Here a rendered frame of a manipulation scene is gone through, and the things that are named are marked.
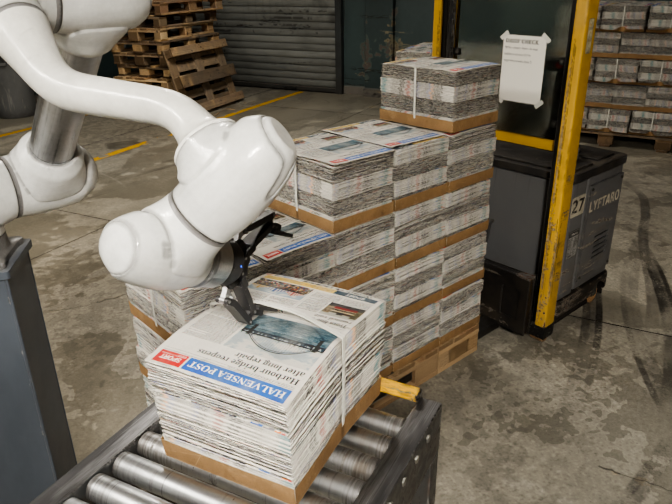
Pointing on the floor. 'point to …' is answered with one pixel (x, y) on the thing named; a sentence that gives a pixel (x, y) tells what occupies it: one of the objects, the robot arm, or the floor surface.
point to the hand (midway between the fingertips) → (275, 270)
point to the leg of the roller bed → (427, 485)
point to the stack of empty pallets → (153, 67)
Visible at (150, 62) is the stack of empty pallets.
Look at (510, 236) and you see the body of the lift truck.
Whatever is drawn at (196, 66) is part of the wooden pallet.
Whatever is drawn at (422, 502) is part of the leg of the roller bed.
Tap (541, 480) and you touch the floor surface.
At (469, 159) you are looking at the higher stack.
